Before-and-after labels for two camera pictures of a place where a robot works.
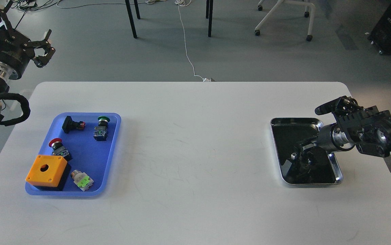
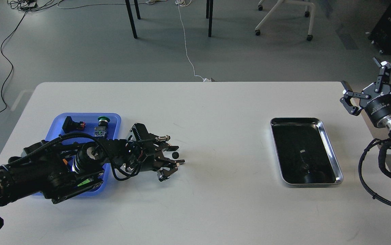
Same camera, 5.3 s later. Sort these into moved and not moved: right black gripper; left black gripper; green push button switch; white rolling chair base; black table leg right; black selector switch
Moved: right black gripper; left black gripper
Not moved: black table leg right; black selector switch; green push button switch; white rolling chair base
